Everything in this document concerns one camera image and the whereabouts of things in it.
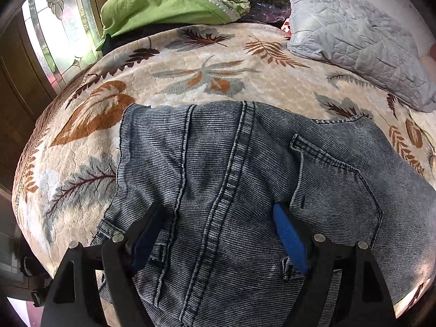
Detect dark purple cloth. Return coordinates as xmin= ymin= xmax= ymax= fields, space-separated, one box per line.
xmin=240 ymin=0 xmax=291 ymax=28

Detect grey-blue denim jeans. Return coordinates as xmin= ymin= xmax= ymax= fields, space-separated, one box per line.
xmin=94 ymin=101 xmax=435 ymax=326

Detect stained glass window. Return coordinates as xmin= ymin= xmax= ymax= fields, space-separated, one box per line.
xmin=22 ymin=0 xmax=101 ymax=93

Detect leaf pattern fleece blanket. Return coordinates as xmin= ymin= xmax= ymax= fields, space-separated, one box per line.
xmin=13 ymin=24 xmax=435 ymax=314

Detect green patterned quilt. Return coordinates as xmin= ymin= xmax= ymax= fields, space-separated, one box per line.
xmin=97 ymin=0 xmax=290 ymax=51

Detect grey quilted pillow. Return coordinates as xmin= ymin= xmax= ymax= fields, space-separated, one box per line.
xmin=287 ymin=0 xmax=435 ymax=113

